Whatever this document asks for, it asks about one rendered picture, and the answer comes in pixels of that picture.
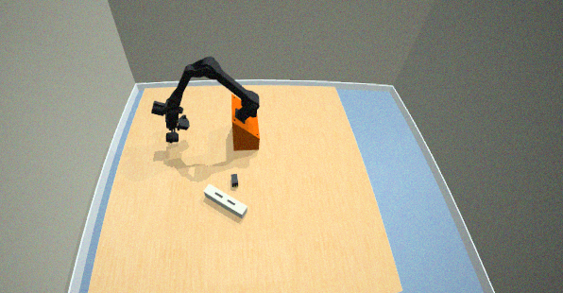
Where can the black two-prong plug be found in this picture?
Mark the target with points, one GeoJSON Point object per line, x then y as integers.
{"type": "Point", "coordinates": [234, 180]}

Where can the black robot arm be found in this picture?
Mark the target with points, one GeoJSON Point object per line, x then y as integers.
{"type": "Point", "coordinates": [209, 68]}

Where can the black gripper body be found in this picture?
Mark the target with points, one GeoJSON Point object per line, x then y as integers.
{"type": "Point", "coordinates": [171, 136]}

